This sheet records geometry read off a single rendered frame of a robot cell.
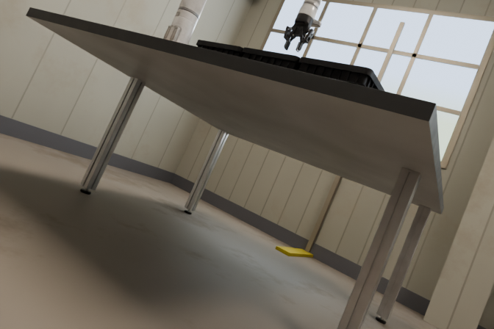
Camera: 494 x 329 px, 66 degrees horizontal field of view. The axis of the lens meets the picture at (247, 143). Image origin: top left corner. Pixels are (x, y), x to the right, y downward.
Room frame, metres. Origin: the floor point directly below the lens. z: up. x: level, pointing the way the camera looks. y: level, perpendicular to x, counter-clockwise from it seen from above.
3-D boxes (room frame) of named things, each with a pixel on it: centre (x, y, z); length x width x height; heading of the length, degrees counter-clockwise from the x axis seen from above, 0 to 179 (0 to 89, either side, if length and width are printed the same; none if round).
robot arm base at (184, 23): (1.52, 0.43, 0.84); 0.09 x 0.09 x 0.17; 57
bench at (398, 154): (1.82, -0.04, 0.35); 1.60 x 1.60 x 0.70; 58
